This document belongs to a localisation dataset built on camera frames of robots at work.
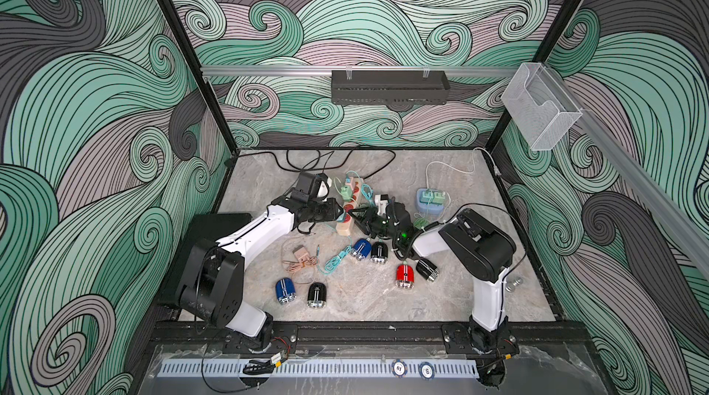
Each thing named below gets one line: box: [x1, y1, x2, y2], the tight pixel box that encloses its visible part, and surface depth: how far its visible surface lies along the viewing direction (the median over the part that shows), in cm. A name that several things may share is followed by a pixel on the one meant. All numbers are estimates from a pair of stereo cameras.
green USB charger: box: [340, 184, 354, 203], surface depth 92 cm
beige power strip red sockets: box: [336, 176, 365, 237], surface depth 89 cm
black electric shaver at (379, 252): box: [370, 240, 389, 265], surface depth 88 cm
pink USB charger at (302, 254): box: [291, 244, 311, 264], surface depth 88 cm
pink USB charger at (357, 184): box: [350, 177, 365, 195], surface depth 100 cm
